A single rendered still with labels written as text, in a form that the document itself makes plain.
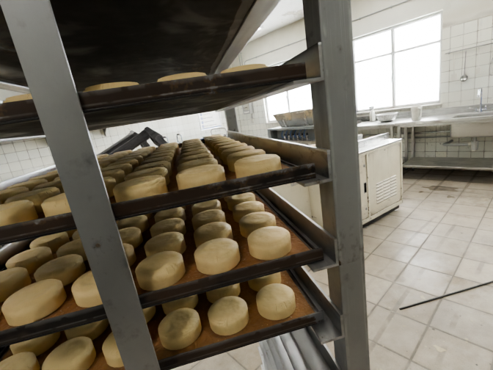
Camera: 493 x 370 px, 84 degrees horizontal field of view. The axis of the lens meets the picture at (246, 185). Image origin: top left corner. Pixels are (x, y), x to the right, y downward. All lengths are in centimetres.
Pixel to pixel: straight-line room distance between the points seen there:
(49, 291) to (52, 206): 10
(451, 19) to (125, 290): 527
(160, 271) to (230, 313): 11
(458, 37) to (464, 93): 78
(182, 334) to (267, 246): 14
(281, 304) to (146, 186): 21
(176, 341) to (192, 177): 19
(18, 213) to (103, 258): 9
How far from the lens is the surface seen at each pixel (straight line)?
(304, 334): 49
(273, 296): 38
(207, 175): 26
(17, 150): 590
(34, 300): 34
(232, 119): 85
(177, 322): 38
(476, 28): 526
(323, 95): 26
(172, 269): 30
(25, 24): 27
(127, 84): 27
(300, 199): 260
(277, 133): 296
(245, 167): 27
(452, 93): 528
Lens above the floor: 138
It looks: 15 degrees down
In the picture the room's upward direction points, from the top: 9 degrees counter-clockwise
